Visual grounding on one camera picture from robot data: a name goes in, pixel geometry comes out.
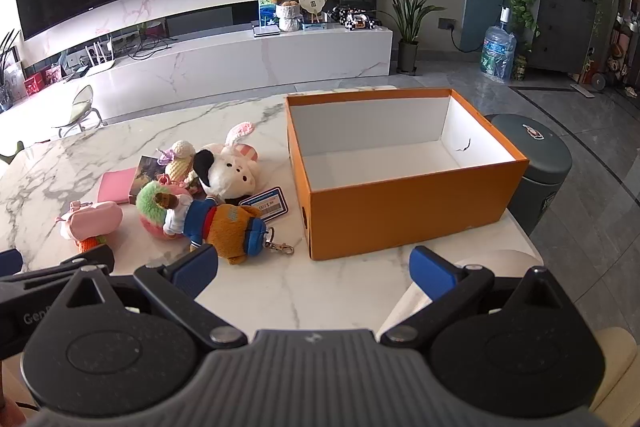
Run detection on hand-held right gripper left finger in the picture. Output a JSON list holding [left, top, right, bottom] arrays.
[[50, 244, 249, 351]]

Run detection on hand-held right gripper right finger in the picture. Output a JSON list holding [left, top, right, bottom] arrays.
[[379, 246, 587, 351]]

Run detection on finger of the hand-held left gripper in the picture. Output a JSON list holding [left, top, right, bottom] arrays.
[[0, 244, 116, 295], [0, 249, 24, 277]]

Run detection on orange knitted carrot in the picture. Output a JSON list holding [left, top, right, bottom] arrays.
[[75, 234, 109, 254]]

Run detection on pink plush toy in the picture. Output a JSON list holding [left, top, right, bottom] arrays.
[[56, 201, 124, 242]]

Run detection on brown plush bear keychain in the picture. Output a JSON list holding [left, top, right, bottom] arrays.
[[165, 193, 296, 266]]

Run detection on green pink fuzzy plush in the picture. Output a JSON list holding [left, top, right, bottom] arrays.
[[136, 181, 193, 241]]

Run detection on pink notebook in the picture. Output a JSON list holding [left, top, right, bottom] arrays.
[[97, 168, 141, 206]]

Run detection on orange cardboard box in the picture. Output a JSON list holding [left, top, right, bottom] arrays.
[[285, 88, 530, 262]]

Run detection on illustrated card box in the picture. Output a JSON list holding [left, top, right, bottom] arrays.
[[129, 155, 170, 204]]

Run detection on blue white label card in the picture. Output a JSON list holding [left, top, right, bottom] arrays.
[[239, 187, 290, 223]]

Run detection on white plush with bunny ears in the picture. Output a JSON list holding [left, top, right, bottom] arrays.
[[193, 122, 262, 200]]

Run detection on cream knitted doll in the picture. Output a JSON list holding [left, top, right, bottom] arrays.
[[156, 140, 197, 184]]

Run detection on cream chair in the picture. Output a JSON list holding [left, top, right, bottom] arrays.
[[378, 249, 640, 427]]

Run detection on grey trash bin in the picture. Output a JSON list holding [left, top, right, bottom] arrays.
[[484, 113, 574, 236]]

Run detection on clear green chair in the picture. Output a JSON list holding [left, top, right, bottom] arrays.
[[51, 84, 109, 138]]

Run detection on white router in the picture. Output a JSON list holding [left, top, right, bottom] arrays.
[[84, 34, 117, 78]]

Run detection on white marble TV cabinet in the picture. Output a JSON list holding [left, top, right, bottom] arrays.
[[0, 25, 394, 142]]

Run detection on potted long-leaf plant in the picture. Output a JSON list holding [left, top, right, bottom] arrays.
[[370, 0, 456, 76]]

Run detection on blue water jug with pump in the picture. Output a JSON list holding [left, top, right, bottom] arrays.
[[480, 7, 518, 83]]

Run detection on black dumbbell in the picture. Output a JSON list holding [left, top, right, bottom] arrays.
[[582, 59, 609, 90]]

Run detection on black white toy car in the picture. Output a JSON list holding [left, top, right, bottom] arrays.
[[332, 6, 384, 30]]

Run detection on green blue painting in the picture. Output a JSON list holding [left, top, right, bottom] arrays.
[[257, 0, 281, 28]]

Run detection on dark grey dresser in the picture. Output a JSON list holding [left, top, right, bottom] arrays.
[[527, 0, 602, 74]]

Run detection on white hand fan on stand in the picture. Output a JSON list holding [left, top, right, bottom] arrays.
[[298, 0, 325, 24]]

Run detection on tangled black cables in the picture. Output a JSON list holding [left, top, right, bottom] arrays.
[[126, 34, 179, 60]]

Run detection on black power cable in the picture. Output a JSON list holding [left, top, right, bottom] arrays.
[[451, 28, 483, 54]]

